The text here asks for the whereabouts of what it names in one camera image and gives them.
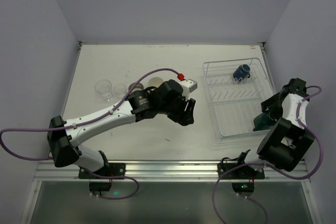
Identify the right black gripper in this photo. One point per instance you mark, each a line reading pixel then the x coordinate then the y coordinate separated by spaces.
pixel 264 120

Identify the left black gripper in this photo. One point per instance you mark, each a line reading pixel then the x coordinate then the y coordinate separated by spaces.
pixel 181 112

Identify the beige cup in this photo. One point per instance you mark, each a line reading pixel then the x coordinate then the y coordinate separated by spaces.
pixel 155 82

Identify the black mug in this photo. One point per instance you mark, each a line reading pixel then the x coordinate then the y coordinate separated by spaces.
pixel 136 87

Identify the clear glass cup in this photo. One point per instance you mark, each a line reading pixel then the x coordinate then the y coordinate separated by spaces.
pixel 120 90
pixel 103 88

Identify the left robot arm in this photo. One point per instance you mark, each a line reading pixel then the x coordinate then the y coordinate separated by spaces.
pixel 66 137

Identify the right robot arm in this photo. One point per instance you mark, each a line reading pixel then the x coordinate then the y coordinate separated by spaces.
pixel 283 115

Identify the teal cup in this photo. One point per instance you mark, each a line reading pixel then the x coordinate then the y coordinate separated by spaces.
pixel 264 121

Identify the blue mug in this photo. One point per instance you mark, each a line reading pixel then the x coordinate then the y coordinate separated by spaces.
pixel 242 73

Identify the right black controller box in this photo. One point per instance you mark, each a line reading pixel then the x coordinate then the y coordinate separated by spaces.
pixel 244 189

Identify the black controller box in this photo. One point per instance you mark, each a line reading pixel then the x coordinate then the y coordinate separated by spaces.
pixel 99 187
pixel 244 189

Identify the left black controller box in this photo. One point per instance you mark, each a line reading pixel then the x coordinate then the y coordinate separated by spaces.
pixel 99 187

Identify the white wire dish rack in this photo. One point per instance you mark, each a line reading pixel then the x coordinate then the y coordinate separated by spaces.
pixel 235 104

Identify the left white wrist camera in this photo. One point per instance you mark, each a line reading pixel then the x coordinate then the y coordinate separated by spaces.
pixel 188 86

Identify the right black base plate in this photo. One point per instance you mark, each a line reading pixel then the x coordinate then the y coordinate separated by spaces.
pixel 226 165

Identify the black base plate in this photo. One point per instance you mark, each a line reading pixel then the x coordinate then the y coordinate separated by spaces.
pixel 116 170
pixel 226 165

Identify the aluminium mounting rail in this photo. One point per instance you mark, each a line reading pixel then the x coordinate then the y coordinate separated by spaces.
pixel 142 171

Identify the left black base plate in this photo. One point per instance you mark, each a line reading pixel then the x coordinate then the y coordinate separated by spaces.
pixel 116 170

